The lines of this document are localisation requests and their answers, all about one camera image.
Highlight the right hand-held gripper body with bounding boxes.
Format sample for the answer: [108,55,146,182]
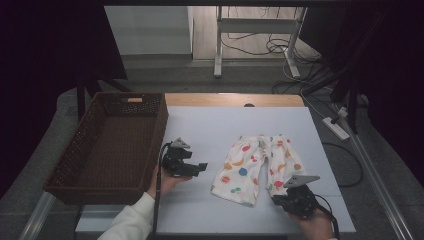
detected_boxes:
[275,174,321,220]

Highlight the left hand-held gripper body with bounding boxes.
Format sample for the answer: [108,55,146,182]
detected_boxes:
[160,137,200,178]

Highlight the white fruit-print pants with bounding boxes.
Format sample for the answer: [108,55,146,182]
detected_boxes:
[210,133,307,206]

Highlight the brown woven basket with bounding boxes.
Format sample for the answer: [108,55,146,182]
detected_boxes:
[43,92,169,205]

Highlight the person's left hand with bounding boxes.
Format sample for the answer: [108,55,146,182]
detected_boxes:
[145,166,193,201]

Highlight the person's right hand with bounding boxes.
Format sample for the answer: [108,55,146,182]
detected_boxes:
[288,208,335,240]

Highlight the white power strip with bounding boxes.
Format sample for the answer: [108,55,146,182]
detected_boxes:
[321,116,351,141]

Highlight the black metal stand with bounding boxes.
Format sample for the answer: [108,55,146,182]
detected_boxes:
[74,74,133,121]
[301,13,384,135]

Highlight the white cabinet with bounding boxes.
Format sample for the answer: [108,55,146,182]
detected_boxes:
[103,5,194,56]

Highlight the dark curtain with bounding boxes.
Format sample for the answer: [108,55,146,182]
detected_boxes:
[0,0,128,201]
[299,0,424,188]

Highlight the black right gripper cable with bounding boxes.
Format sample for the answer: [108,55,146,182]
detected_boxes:
[314,194,341,240]

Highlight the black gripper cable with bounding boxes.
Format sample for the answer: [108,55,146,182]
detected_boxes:
[150,142,172,240]
[314,194,341,240]

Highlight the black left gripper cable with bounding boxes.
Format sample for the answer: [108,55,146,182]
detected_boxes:
[150,142,172,240]

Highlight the black looped floor cable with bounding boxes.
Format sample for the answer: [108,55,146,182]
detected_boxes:
[321,141,364,188]

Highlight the aluminium rail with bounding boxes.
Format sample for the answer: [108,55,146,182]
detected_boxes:
[346,123,415,240]
[18,191,56,240]

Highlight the tangle of floor cables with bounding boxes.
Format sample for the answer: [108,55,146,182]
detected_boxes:
[221,6,334,95]

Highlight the white metal desk frame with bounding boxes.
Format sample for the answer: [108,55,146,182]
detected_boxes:
[213,5,308,80]

